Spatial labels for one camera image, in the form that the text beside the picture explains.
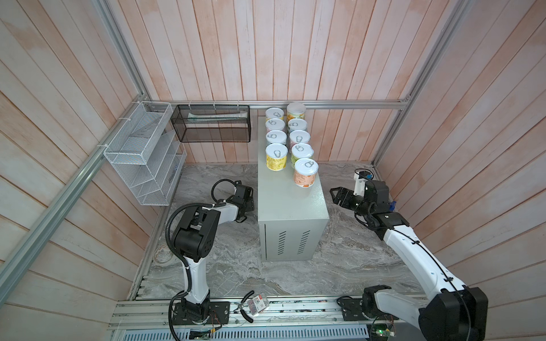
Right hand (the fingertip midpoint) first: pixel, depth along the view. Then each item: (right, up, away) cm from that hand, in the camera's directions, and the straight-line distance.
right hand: (338, 191), depth 82 cm
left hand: (-39, -7, +21) cm, 45 cm away
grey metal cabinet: (-20, -7, -23) cm, 31 cm away
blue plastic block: (+30, -7, +14) cm, 34 cm away
